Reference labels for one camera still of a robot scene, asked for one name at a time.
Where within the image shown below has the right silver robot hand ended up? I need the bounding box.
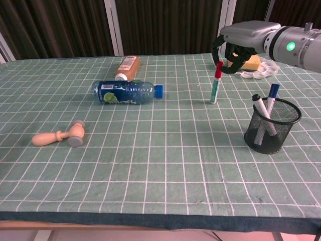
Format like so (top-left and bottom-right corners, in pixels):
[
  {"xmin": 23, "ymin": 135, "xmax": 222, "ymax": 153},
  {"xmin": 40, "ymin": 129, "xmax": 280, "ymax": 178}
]
[{"xmin": 211, "ymin": 21, "xmax": 281, "ymax": 75}]

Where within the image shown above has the red marker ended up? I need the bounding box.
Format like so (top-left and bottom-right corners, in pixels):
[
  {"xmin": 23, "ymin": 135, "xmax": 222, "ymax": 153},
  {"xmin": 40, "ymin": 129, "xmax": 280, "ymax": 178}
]
[{"xmin": 210, "ymin": 61, "xmax": 224, "ymax": 104}]

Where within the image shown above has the blue marker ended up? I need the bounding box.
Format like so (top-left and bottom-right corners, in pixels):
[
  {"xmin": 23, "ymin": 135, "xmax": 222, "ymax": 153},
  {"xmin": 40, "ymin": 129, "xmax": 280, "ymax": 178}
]
[{"xmin": 253, "ymin": 83, "xmax": 281, "ymax": 146}]

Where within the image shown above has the black cap marker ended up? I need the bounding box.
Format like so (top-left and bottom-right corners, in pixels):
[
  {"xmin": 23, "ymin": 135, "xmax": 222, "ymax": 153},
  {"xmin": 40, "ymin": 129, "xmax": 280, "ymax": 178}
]
[{"xmin": 252, "ymin": 94, "xmax": 277, "ymax": 137}]

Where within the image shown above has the black mesh pen holder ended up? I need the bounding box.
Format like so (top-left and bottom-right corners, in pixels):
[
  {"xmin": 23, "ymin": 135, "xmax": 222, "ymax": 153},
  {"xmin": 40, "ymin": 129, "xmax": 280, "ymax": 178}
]
[{"xmin": 244, "ymin": 97, "xmax": 302, "ymax": 155}]

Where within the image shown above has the white flower-shaped palette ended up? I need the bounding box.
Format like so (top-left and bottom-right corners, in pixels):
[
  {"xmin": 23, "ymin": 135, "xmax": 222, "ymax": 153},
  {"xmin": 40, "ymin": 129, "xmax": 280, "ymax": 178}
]
[{"xmin": 235, "ymin": 56, "xmax": 280, "ymax": 79}]

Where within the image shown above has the brown sauce bottle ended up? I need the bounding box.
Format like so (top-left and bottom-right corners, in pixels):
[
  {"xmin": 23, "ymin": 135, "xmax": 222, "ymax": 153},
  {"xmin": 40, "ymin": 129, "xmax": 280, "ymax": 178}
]
[{"xmin": 114, "ymin": 55, "xmax": 141, "ymax": 82}]

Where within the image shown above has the blue water bottle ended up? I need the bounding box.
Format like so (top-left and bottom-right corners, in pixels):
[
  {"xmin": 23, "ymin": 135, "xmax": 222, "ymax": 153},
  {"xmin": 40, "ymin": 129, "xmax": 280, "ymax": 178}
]
[{"xmin": 94, "ymin": 79, "xmax": 164, "ymax": 105}]

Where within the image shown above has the green checkered tablecloth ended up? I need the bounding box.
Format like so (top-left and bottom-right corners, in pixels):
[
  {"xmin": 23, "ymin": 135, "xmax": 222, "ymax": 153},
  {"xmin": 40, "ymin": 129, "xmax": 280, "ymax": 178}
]
[{"xmin": 0, "ymin": 52, "xmax": 321, "ymax": 230}]

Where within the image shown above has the dark pleated curtain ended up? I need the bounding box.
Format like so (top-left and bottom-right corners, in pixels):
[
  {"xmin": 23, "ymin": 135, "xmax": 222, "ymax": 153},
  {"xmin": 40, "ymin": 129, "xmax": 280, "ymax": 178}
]
[{"xmin": 0, "ymin": 0, "xmax": 321, "ymax": 61}]

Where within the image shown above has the small wooden mallet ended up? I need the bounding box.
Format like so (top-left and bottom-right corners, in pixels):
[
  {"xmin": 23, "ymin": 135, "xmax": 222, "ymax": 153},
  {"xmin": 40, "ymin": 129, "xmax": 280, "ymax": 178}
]
[{"xmin": 32, "ymin": 119, "xmax": 86, "ymax": 148}]

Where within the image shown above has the white frame post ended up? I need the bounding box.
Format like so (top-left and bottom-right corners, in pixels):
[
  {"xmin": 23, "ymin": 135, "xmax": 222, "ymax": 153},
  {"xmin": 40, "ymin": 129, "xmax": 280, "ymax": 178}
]
[
  {"xmin": 104, "ymin": 0, "xmax": 125, "ymax": 57},
  {"xmin": 263, "ymin": 0, "xmax": 276, "ymax": 23},
  {"xmin": 217, "ymin": 0, "xmax": 238, "ymax": 54},
  {"xmin": 0, "ymin": 32, "xmax": 16, "ymax": 64}
]

